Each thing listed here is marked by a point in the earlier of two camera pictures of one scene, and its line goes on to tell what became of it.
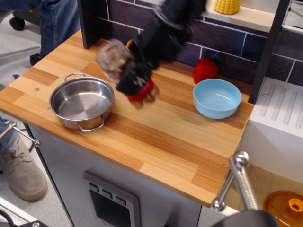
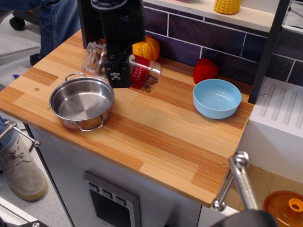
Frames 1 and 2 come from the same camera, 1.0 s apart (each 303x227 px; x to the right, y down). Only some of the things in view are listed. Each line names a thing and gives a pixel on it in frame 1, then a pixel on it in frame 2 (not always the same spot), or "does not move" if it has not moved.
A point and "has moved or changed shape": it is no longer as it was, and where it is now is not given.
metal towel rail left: x=9 y=126 does not move
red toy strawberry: x=205 y=69 does not move
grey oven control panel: x=114 y=206 does not move
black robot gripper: x=172 y=25 → x=121 y=28
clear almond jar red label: x=112 y=56 has moved or changed shape
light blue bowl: x=216 y=98 does not move
